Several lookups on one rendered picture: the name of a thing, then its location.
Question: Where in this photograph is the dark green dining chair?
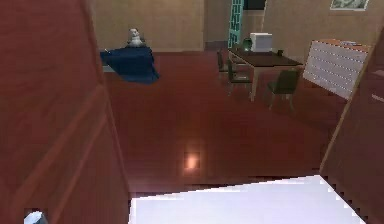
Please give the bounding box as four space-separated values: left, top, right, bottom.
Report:
265 68 301 111
225 57 253 98
216 49 236 80

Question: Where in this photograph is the dark brown dining table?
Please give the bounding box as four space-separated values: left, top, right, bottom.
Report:
228 47 304 102

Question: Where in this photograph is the dark green round vase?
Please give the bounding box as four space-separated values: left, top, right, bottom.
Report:
241 37 254 52

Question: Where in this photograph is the white grey figurine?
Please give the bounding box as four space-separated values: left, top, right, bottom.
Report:
126 27 146 48

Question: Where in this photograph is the white box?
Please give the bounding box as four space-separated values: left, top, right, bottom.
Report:
249 32 273 53

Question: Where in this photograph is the teal lattice door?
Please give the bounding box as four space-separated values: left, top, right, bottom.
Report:
227 0 245 50

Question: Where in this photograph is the reddish brown room door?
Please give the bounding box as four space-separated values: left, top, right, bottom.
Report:
0 0 131 224

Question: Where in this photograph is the white chest of drawers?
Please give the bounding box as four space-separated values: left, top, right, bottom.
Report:
302 38 372 101

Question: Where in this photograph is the silver door handle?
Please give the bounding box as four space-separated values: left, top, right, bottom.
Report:
23 209 50 224

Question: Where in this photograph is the framed wall picture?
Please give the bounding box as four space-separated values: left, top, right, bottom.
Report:
329 0 371 12

